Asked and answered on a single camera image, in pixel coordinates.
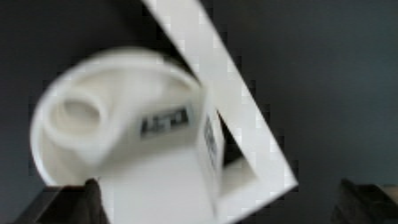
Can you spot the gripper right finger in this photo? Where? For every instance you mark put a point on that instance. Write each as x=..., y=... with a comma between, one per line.
x=367, y=204

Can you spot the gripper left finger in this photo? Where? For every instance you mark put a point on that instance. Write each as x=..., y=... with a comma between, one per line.
x=67, y=205

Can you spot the white stool leg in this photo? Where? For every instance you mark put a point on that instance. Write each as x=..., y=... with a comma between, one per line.
x=161, y=178

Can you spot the white right wall block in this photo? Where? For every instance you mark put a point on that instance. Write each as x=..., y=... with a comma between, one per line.
x=259, y=178

